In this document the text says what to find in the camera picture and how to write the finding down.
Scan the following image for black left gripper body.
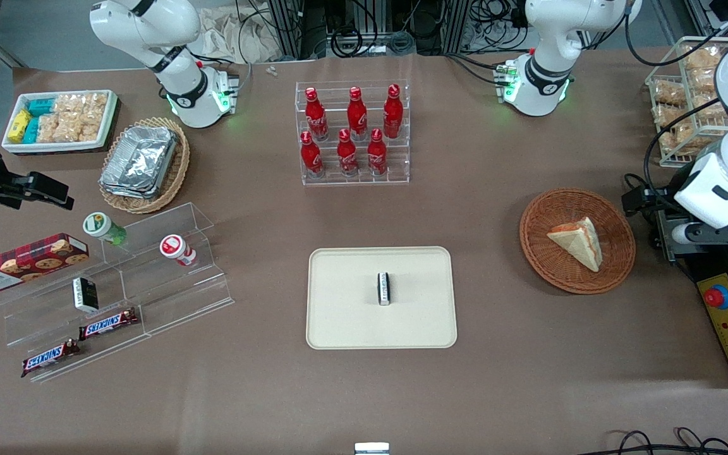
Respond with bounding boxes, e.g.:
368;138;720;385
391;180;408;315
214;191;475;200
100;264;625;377
622;187;678;217

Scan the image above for triangular sandwich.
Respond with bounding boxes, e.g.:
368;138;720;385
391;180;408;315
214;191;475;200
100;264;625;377
547;217;604;273

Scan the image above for white rectangular snack tray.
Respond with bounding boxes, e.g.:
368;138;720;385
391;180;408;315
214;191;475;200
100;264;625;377
2;90;118;154

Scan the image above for round brown wicker basket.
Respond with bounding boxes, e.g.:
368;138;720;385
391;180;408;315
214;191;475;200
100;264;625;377
519;188;636;295

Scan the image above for oval light wicker basket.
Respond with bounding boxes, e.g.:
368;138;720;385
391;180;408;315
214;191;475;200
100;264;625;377
99;117;191;214

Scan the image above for beige plastic tray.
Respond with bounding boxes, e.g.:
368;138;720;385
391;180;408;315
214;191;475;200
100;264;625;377
306;246;458;349

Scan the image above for gray metal box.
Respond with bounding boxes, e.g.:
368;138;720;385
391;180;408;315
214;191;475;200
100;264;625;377
650;212;679;261

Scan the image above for clear bag of crackers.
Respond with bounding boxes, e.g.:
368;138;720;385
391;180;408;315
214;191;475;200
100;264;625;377
36;114;106;144
53;93;109;118

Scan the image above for yellow snack packet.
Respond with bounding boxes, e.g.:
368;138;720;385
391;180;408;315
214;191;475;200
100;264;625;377
8;109;33;143

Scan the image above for red tartan cookie box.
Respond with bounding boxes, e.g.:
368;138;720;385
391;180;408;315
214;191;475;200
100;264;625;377
0;233;90;296

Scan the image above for green capped drink bottle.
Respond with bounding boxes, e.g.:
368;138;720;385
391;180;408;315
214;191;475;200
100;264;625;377
82;212;128;246

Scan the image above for black machine housing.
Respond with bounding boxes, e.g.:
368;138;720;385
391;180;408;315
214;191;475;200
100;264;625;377
648;209;728;285

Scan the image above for bagged fried snack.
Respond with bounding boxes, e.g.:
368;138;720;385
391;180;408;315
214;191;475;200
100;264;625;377
660;120;720;156
653;80;688;107
684;45;723;71
689;68;728;97

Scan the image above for stack of foil trays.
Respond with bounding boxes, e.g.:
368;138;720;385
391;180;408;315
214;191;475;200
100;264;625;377
99;125;179;200

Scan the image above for small black carton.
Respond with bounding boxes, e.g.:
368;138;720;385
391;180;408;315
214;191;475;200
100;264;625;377
72;277;100;314

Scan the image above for snickers chocolate bar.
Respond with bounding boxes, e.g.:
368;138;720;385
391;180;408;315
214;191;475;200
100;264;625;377
20;339;81;379
78;307;140;341

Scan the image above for red capped drink bottle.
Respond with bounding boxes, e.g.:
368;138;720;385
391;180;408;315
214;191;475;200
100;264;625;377
159;234;198;267

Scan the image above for clear acrylic stepped shelf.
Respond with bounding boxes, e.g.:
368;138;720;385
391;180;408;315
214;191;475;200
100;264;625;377
0;202;236;384

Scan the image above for crumpled beige cloth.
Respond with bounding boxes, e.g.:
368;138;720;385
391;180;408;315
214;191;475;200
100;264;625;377
195;5;284;64

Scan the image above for clear acrylic bottle rack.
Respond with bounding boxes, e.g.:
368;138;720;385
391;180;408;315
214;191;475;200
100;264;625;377
294;80;411;186

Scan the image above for red cola bottle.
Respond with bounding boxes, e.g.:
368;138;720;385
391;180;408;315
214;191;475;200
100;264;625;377
367;128;389;177
300;131;325;179
305;87;330;142
346;87;368;142
337;129;360;177
383;84;404;139

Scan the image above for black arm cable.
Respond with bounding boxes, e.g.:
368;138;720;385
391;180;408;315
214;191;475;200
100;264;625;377
623;0;728;210

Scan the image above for white wire rack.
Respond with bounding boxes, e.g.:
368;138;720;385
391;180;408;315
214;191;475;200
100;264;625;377
645;36;728;169

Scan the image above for black base cables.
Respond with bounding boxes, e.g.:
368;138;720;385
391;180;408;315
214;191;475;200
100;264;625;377
445;52;505;87

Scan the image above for black floor cables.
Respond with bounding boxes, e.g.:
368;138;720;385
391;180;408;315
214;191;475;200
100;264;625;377
591;428;728;455

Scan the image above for coiled black cable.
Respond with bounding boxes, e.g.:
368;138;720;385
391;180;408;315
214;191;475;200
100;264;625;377
330;27;365;59

